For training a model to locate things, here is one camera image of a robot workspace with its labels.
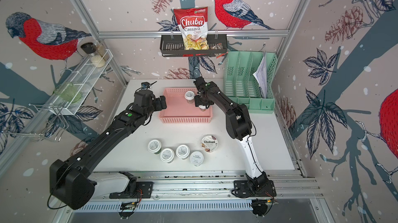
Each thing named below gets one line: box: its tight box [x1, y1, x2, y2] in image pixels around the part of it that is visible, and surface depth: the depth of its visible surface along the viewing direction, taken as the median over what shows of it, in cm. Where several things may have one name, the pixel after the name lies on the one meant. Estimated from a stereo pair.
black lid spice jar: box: [80, 42, 106, 68], surface depth 84 cm
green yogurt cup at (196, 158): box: [189, 150, 205, 167], surface depth 79 cm
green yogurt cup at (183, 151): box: [175, 144, 191, 160], surface depth 81 cm
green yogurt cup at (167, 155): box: [159, 147, 175, 164], surface depth 80 cm
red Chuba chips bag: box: [173, 6, 210, 51], surface depth 83 cm
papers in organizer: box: [252, 51, 268, 99], surface depth 94 cm
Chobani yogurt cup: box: [201, 134, 219, 153], surface depth 85 cm
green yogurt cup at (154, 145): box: [147, 138, 162, 155], surface depth 83 cm
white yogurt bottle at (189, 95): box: [184, 90, 196, 104], surface depth 106 cm
